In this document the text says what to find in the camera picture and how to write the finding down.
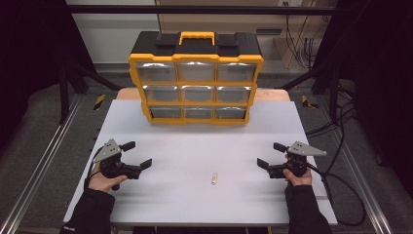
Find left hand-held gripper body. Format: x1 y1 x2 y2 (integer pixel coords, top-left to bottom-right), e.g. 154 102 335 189
92 138 142 180

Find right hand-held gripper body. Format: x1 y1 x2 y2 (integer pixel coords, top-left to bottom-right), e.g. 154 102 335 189
268 140 327 179

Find clear plastic drawer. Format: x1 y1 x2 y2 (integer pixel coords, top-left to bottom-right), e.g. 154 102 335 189
135 61 177 83

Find yellow black drawer organizer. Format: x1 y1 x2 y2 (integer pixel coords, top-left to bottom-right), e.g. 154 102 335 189
128 30 265 126

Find person's left hand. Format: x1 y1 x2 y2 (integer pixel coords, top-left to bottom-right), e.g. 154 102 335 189
87 162 129 193

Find person's right hand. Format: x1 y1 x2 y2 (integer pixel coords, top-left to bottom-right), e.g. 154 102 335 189
282 167 314 187

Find yellow black hazard tape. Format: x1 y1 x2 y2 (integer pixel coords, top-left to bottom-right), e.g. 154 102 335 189
301 95 319 109
94 94 106 111

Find black metal stand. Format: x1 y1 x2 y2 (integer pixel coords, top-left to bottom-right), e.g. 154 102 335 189
57 61 122 125
279 61 343 122

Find grid of clear drawers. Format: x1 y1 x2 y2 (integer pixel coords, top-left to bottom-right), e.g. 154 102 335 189
142 60 258 120

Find dark curtain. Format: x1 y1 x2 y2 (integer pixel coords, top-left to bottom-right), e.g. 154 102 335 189
0 0 95 147
324 0 413 196

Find right hand-held gripper black cable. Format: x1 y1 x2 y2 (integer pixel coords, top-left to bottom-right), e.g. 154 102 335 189
306 162 367 227

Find hand-held gripper black cable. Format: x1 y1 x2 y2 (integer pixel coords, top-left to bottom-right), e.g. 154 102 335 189
83 145 108 193
306 162 367 227

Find black floor cable bundle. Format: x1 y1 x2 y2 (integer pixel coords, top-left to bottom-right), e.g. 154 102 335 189
305 82 358 175

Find left hand-held gripper black cable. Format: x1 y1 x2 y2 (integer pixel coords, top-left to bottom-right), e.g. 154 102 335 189
83 145 108 193

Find aluminium floor rail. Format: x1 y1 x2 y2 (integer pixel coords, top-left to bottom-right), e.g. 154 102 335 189
0 97 83 234
316 97 394 234

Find black wall cables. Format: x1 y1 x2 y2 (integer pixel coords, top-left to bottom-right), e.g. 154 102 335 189
283 1 329 70

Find black overhead frame bar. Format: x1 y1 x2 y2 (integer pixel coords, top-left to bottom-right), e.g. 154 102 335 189
64 4 339 16

